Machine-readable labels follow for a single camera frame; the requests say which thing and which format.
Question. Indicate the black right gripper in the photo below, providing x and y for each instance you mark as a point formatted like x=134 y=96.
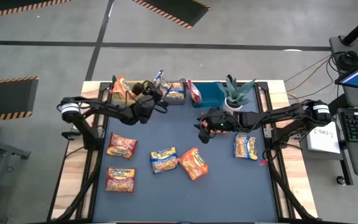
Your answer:
x=224 y=119

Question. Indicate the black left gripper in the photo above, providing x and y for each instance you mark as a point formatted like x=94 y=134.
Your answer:
x=149 y=107

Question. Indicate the blue Maruchan noodle packet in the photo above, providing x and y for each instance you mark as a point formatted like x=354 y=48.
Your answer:
x=245 y=147
x=175 y=91
x=164 y=160
x=158 y=76

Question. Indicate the red Maruchan noodle packet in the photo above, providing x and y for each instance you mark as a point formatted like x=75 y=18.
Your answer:
x=121 y=145
x=194 y=91
x=120 y=179

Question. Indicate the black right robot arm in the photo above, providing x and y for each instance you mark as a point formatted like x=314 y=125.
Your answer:
x=275 y=116

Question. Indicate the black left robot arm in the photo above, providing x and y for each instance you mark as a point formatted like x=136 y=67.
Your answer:
x=104 y=109

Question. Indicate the white plant pot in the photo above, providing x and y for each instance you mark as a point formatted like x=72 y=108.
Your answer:
x=230 y=107

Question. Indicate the blue plastic bin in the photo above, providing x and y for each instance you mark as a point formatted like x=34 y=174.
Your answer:
x=211 y=93

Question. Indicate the grey plastic bin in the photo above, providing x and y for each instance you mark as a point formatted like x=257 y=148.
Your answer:
x=179 y=102

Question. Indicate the green snake plant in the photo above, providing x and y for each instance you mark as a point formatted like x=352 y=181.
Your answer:
x=236 y=90

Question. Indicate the yellow plastic bin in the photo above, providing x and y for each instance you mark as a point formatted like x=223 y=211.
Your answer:
x=121 y=101

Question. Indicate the black hazard-striped floor mat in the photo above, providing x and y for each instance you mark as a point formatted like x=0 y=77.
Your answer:
x=172 y=9
x=11 y=6
x=5 y=96

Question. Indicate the white paper sign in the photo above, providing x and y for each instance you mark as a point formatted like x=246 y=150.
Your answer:
x=323 y=140

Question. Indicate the black caster wheel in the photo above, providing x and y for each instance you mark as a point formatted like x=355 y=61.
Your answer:
x=340 y=180

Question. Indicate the grey computer case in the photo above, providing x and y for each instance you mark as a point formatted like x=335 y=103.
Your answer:
x=336 y=46

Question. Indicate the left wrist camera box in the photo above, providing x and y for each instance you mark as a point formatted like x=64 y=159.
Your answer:
x=137 y=88

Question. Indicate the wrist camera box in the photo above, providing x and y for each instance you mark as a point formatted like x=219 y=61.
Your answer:
x=137 y=88
x=204 y=137

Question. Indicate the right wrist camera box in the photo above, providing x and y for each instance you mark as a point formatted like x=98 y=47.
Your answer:
x=204 y=137

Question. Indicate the black aluminium table frame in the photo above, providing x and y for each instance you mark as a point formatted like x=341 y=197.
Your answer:
x=261 y=85

